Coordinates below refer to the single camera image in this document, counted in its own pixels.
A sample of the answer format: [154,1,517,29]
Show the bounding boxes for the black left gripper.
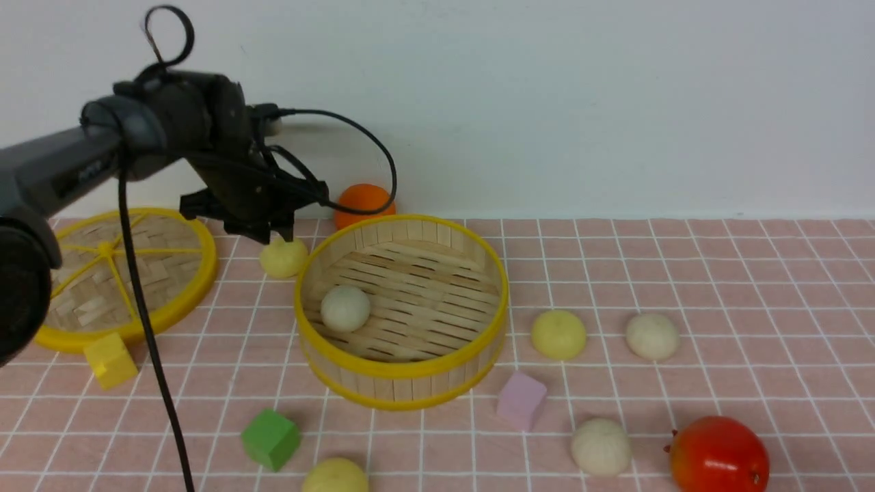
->
[179,103,329,244]

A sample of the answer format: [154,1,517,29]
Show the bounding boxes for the yellow bun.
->
[530,310,587,361]
[259,236,310,279]

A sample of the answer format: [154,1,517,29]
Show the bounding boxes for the white bun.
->
[320,284,371,333]
[571,418,632,477]
[625,312,681,362]

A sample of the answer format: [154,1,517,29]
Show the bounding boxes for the yellow bun front edge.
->
[301,457,370,492]

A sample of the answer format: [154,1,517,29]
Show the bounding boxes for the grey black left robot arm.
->
[1,68,328,364]

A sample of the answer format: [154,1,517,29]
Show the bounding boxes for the yellow bamboo steamer basket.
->
[294,215,509,411]

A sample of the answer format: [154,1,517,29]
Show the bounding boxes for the yellow woven steamer lid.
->
[35,208,218,354]

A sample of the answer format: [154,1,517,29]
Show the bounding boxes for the orange fruit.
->
[334,183,390,230]

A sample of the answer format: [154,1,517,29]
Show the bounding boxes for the yellow cube block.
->
[83,332,139,390]

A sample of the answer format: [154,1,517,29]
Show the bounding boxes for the green cube block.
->
[241,408,302,472]

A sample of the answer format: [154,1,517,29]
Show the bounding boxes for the pink cube block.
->
[495,371,548,433]

